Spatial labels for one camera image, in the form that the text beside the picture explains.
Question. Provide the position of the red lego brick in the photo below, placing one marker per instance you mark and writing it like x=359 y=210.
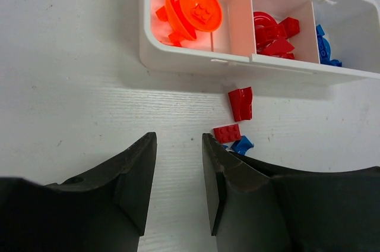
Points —
x=278 y=47
x=291 y=26
x=241 y=104

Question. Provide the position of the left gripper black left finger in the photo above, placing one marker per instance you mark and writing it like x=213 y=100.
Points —
x=102 y=209

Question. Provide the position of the orange lego brick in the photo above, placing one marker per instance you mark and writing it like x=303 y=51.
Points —
x=176 y=39
x=161 y=14

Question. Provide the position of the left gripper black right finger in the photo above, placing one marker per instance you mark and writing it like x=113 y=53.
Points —
x=258 y=206

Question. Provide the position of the red round lego piece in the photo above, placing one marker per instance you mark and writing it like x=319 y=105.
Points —
x=267 y=29

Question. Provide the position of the blue arch lego piece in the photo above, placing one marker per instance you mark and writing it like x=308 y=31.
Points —
x=324 y=49

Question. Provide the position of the blue lego brick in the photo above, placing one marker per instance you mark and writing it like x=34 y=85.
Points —
x=242 y=146

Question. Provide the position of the white three-compartment tray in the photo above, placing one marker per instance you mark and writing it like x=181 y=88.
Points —
x=309 y=41

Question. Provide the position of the red flat lego plate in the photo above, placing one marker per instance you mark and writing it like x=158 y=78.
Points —
x=227 y=134

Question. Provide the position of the orange round lego piece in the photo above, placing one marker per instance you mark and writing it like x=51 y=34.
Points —
x=186 y=17

